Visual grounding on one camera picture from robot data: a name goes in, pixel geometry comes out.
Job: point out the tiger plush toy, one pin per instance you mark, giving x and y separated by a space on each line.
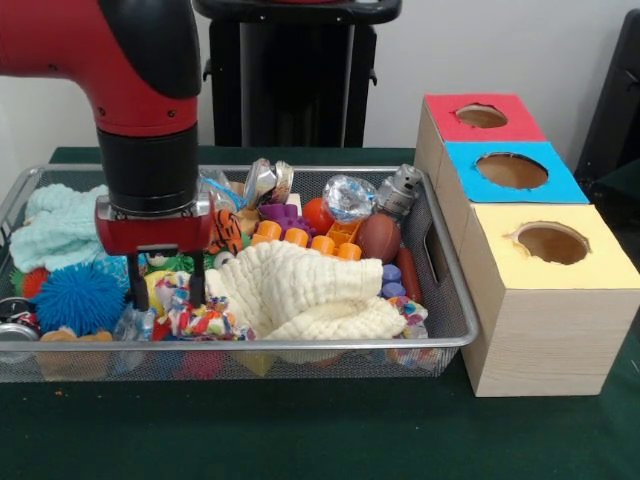
227 230

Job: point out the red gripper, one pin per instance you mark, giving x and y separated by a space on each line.
150 232

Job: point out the brown toy football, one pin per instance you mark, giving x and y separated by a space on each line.
377 240

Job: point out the silver toy robot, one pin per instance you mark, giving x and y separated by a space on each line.
397 197

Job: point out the globe print ball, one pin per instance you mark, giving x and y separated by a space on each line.
117 272

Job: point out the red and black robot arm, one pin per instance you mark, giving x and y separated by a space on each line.
145 75

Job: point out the black chair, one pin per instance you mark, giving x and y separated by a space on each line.
620 100

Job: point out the colourful dotted cloth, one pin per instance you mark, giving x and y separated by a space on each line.
200 320
410 312

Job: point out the wooden box with three holes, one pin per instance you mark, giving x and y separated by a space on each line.
550 340

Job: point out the orange toy building block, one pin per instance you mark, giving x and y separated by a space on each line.
300 237

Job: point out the blue spiky rubber ball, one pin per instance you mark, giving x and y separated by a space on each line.
75 300

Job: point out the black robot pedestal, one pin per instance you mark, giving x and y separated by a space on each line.
300 75

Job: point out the cream muslin cloth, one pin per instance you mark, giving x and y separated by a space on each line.
300 285

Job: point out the dark green tablecloth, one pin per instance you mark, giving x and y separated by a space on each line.
300 430

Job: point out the crumpled clear plastic packet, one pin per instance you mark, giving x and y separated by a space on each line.
347 197

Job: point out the mint green muslin cloth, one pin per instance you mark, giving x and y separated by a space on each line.
50 225

